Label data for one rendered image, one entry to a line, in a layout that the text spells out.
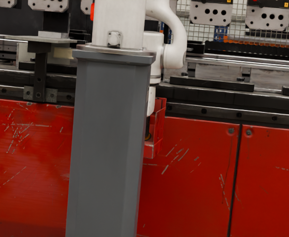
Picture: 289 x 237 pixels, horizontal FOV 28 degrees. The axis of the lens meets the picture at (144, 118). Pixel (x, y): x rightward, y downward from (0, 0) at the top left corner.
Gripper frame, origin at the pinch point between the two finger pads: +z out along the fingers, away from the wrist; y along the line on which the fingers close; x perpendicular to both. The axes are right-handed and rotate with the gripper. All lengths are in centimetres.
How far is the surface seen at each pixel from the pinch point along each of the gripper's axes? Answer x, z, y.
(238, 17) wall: 0, -14, -450
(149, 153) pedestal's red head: 3.9, 5.4, 6.9
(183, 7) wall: -58, -20, -444
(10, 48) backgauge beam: -71, -15, -52
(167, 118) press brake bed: 4.4, -0.3, -17.8
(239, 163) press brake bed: 30.9, 13.0, -18.7
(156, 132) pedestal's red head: 4.8, -0.6, 4.1
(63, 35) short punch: -40, -25, -31
